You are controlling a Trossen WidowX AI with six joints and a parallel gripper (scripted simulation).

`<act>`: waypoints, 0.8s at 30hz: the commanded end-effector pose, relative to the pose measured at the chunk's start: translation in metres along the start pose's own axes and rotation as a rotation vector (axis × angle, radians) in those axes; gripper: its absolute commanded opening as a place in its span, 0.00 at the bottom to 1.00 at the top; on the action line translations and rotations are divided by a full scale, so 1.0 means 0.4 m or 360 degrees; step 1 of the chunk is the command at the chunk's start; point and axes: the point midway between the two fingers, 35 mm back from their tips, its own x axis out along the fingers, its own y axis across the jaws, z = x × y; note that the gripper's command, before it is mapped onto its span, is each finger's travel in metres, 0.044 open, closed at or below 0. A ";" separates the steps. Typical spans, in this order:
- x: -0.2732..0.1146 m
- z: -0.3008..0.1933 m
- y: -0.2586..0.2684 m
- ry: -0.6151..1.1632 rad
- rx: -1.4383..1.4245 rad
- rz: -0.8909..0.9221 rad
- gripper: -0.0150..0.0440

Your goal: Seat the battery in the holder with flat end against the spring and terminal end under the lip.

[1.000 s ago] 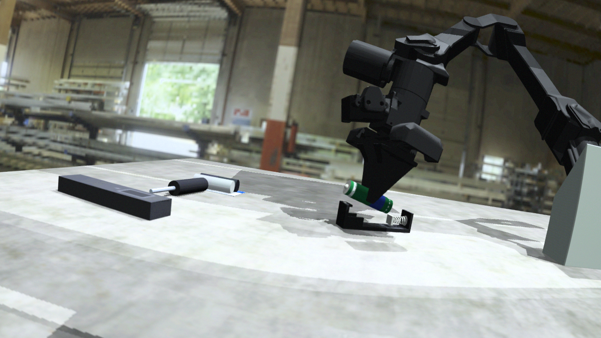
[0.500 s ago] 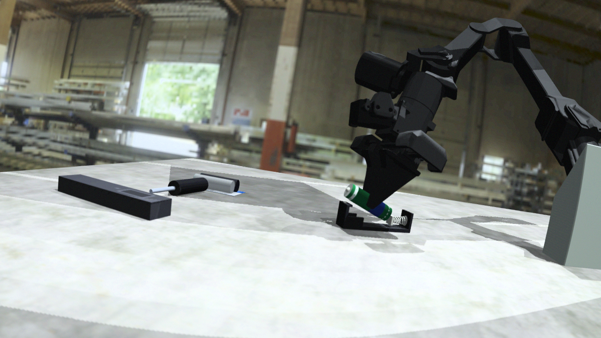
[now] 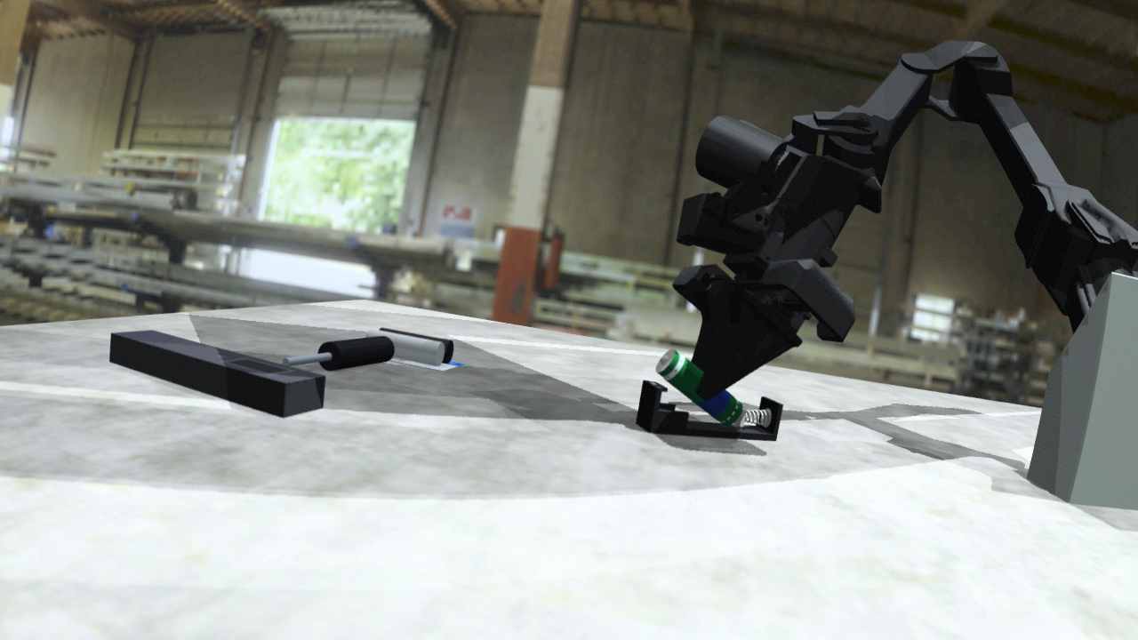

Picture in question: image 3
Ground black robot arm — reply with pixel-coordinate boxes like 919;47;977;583
677;40;1138;334

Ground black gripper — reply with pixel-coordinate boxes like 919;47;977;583
673;199;855;400

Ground black battery holder with spring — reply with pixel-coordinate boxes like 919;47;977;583
636;380;783;442

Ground green cylindrical battery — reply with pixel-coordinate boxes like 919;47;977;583
655;348;743;426

